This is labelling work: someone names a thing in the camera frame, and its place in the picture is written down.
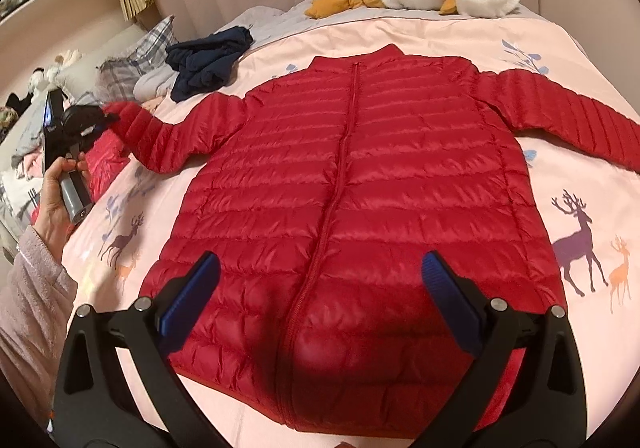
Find red down puffer jacket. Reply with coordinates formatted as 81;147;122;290
108;45;639;438

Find pink fleece left forearm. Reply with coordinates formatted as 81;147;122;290
1;227;78;426

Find person's left hand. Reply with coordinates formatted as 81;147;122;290
32;152;90;264

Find small plush toys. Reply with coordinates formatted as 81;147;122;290
4;49;82;116

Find grey plaid pillow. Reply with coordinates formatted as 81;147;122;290
93;16;177;104

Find grey folded cloth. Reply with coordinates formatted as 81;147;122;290
134;64;178;104

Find dark navy crumpled garment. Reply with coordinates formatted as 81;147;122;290
165;26;254;102

